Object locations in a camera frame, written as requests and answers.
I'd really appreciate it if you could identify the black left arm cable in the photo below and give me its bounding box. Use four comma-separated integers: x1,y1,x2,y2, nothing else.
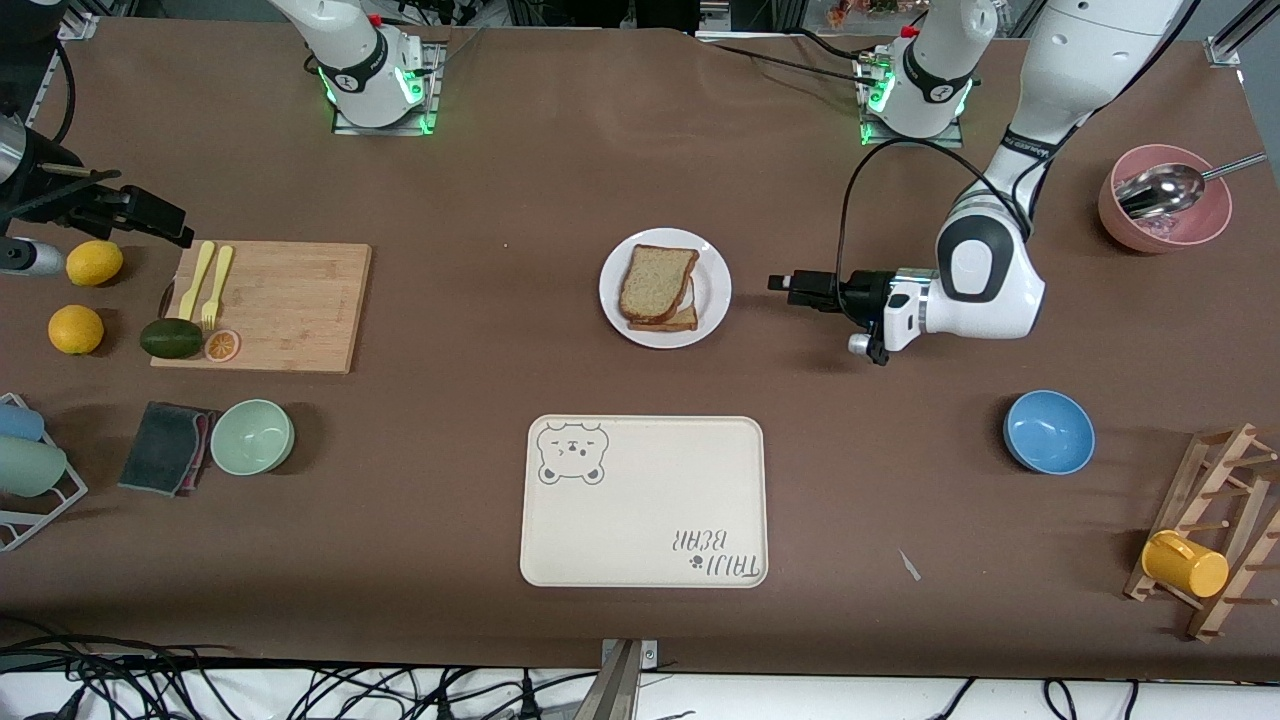
835,137,1031,301

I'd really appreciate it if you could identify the metal spoon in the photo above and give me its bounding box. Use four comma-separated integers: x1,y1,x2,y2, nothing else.
1115,152,1269,221

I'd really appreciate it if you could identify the black base cable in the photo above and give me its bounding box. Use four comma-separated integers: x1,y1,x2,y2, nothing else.
700,28,886,89

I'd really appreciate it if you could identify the white wire rack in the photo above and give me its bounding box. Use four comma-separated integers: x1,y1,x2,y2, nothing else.
0,393,89,553

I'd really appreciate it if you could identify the yellow mug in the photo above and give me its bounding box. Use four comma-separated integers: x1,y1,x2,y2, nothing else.
1141,530,1230,599

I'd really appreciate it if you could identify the dark green avocado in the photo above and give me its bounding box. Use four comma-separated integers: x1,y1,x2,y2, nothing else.
139,318,205,360

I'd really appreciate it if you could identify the cream tray with bear print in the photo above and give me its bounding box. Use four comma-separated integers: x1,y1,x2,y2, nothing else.
519,415,769,589

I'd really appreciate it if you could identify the white round plate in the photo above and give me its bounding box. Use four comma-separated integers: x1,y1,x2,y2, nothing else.
599,229,732,349

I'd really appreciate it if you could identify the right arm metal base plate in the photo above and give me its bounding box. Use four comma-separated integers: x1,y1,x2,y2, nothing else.
332,40,443,137

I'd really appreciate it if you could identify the round yellow orange fruit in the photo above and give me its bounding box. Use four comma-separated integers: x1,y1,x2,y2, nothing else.
48,304,106,356

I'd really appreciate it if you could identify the dark grey folded cloth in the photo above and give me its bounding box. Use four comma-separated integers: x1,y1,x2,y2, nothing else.
117,401,216,498

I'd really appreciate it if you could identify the black floor cable bundle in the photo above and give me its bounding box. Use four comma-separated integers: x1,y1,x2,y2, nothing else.
0,620,601,720
930,678,1141,720

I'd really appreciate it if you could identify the yellow lemon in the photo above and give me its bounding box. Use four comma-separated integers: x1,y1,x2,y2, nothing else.
65,240,125,288

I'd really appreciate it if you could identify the pale green cup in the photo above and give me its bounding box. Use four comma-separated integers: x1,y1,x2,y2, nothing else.
0,436,69,499

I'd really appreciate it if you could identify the wooden mug rack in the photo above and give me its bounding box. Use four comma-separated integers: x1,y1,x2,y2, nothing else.
1123,422,1280,643

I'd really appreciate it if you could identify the grey metal box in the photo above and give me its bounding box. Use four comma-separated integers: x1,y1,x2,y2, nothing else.
583,0,733,31

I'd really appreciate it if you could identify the aluminium frame profile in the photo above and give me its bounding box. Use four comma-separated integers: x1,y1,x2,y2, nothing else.
25,12,101,131
1205,0,1280,69

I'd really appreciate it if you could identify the blue bowl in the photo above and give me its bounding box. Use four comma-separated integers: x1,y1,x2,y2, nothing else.
1003,390,1097,476

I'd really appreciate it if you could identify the plain brown bread slice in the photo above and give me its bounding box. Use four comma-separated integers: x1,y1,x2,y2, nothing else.
618,245,700,324

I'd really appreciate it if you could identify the yellow plastic knife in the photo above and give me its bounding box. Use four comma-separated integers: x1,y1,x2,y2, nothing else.
178,241,216,321

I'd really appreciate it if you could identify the yellow plastic fork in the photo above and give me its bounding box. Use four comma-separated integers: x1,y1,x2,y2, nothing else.
201,246,235,331

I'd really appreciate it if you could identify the pale green bowl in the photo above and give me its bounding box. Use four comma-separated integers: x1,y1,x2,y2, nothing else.
209,399,296,477

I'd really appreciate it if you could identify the light blue cup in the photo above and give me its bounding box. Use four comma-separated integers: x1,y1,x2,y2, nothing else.
0,402,46,443

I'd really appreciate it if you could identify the wooden cutting board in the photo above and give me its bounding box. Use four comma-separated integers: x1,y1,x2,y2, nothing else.
150,240,373,375

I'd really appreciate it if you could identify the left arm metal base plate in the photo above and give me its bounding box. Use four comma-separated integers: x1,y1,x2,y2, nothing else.
856,50,966,149

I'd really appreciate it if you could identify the pink bowl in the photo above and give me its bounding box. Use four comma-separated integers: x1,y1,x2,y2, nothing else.
1098,144,1233,254

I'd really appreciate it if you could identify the metal table bracket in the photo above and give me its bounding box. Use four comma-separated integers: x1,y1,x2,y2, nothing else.
590,638,659,720

